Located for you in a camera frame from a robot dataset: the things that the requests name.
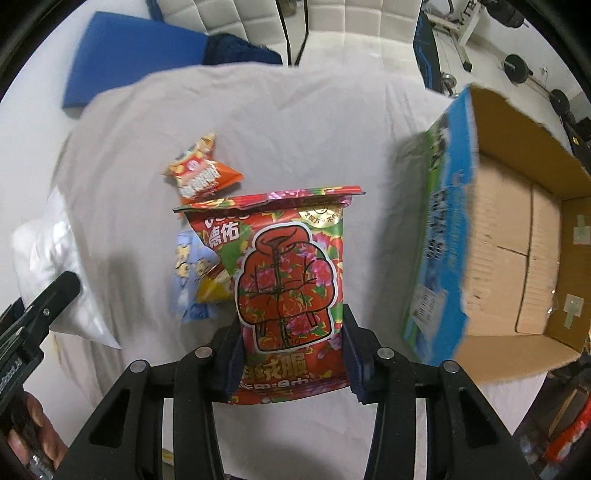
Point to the dark blue cloth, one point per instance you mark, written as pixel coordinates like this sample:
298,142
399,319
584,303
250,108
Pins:
225,48

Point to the white tufted sofa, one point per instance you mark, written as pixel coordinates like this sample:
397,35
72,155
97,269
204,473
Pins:
305,31

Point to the black barbell weights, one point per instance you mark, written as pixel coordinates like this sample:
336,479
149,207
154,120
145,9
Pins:
518,72

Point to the white plastic bag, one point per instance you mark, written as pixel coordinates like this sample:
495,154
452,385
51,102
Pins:
44,248

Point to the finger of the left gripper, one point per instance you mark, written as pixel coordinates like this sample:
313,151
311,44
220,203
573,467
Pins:
23,329

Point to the red floral snack bag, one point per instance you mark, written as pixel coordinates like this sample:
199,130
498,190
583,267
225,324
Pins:
283,255

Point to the blue cushion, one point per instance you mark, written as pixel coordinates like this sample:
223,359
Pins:
118,50

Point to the yellow snack bag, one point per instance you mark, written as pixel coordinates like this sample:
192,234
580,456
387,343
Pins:
215,286

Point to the orange panda snack bag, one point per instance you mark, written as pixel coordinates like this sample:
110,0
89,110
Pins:
197,174

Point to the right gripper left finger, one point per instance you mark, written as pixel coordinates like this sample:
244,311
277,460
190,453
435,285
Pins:
122,439

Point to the left hand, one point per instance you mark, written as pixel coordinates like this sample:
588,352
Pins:
37,435

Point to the light blue tissue pack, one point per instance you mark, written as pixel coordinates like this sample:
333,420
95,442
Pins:
192,261

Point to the blue green cardboard box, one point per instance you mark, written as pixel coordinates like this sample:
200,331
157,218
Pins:
502,283

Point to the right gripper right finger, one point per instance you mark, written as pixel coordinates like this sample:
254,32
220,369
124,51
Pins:
465,438

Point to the white table cloth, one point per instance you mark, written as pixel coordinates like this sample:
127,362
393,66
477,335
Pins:
284,129

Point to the blue board by sofa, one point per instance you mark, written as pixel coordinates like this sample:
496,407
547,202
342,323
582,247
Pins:
426,53

